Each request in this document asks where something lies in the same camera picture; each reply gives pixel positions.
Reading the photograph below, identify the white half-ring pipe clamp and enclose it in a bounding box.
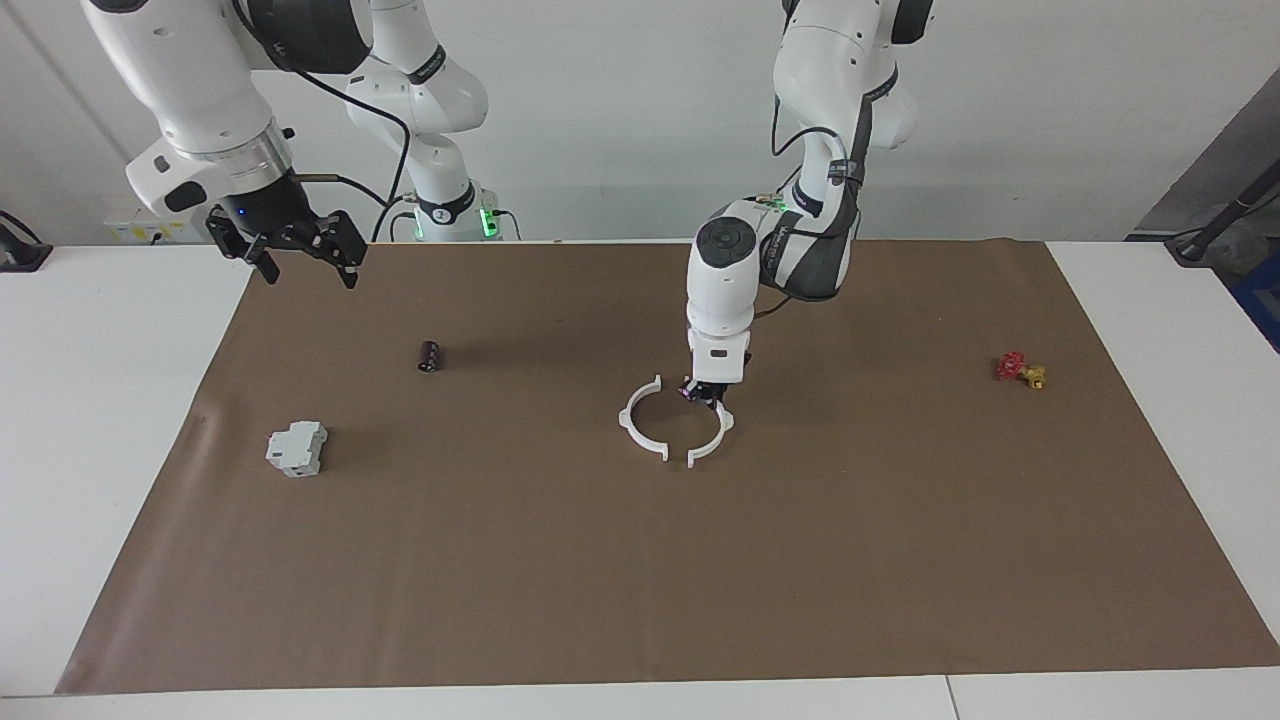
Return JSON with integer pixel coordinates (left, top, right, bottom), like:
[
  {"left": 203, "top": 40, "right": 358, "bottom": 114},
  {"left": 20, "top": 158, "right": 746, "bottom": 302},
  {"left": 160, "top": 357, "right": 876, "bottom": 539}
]
[
  {"left": 618, "top": 375, "right": 669, "bottom": 463},
  {"left": 686, "top": 398, "right": 736, "bottom": 469}
]

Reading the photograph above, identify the white power strip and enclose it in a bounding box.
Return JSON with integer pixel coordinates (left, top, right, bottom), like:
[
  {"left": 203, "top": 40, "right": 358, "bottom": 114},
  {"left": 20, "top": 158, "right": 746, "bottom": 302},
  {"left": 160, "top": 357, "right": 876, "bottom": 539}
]
[{"left": 105, "top": 215, "right": 211, "bottom": 246}]

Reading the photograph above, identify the white circuit breaker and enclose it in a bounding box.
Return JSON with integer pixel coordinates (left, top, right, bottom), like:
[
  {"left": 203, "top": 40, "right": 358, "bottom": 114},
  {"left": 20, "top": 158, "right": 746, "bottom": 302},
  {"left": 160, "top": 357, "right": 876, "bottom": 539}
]
[{"left": 265, "top": 420, "right": 329, "bottom": 478}]

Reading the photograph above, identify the brown paper table mat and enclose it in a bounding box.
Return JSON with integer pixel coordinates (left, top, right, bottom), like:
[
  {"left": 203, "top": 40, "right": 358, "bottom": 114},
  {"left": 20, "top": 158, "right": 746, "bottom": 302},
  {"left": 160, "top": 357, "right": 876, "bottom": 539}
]
[{"left": 55, "top": 238, "right": 1280, "bottom": 696}]

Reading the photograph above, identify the black clamp foot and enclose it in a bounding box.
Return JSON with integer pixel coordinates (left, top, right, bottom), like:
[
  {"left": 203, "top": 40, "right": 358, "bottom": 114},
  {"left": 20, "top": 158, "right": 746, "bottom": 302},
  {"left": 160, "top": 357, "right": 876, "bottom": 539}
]
[{"left": 0, "top": 210, "right": 53, "bottom": 273}]

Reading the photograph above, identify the black pole stand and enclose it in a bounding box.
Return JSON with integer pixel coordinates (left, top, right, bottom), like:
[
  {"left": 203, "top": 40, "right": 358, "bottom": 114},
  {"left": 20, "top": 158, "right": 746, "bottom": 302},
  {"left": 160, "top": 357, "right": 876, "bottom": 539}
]
[{"left": 1165, "top": 160, "right": 1280, "bottom": 266}]

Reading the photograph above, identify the blue crate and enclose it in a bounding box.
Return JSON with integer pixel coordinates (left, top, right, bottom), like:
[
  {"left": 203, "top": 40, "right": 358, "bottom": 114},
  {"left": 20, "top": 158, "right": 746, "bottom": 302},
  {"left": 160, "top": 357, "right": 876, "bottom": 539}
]
[{"left": 1232, "top": 250, "right": 1280, "bottom": 353}]

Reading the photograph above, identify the gray partition panel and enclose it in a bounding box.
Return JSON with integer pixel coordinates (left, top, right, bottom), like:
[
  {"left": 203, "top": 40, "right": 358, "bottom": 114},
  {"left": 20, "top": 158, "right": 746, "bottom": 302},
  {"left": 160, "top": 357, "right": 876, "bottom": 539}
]
[{"left": 1130, "top": 68, "right": 1280, "bottom": 241}]

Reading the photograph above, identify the black right base cable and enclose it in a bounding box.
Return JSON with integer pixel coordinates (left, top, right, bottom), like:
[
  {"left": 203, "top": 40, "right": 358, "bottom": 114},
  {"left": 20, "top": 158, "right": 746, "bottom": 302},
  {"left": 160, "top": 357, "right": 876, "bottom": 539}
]
[{"left": 372, "top": 195, "right": 411, "bottom": 243}]

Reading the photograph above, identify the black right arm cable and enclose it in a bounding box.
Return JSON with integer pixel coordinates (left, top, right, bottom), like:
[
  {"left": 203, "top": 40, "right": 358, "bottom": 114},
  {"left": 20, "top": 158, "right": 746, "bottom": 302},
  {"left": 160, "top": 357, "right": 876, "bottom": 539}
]
[{"left": 235, "top": 0, "right": 413, "bottom": 216}]

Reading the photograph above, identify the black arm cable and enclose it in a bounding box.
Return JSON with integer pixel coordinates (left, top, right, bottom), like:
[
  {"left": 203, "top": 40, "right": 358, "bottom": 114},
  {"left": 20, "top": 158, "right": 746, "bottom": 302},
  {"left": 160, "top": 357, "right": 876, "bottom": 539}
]
[
  {"left": 235, "top": 0, "right": 413, "bottom": 216},
  {"left": 770, "top": 60, "right": 871, "bottom": 241}
]

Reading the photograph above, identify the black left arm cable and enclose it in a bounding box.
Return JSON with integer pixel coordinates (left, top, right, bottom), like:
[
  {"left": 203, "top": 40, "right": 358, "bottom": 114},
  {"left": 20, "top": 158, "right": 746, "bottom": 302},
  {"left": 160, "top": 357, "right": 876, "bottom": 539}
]
[{"left": 770, "top": 60, "right": 871, "bottom": 241}]

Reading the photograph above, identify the red-handled brass valve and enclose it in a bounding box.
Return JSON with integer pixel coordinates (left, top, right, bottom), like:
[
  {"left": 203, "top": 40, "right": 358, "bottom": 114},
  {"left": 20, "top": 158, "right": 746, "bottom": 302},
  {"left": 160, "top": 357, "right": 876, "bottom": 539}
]
[{"left": 997, "top": 352, "right": 1048, "bottom": 390}]

